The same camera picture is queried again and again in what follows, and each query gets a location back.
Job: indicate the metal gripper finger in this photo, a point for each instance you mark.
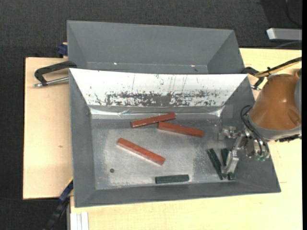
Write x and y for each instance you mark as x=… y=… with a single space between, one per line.
x=226 y=132
x=232 y=162

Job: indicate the dark green flat block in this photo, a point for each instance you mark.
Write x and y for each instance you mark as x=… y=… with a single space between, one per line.
x=214 y=162
x=224 y=155
x=171 y=179

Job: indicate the red-brown flat block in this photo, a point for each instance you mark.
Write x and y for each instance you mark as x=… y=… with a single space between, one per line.
x=153 y=120
x=180 y=129
x=141 y=151

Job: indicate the grey metal bin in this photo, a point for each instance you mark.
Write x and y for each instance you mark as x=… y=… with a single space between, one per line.
x=144 y=47

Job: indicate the pale wood board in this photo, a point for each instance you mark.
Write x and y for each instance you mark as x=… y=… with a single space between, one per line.
x=45 y=128

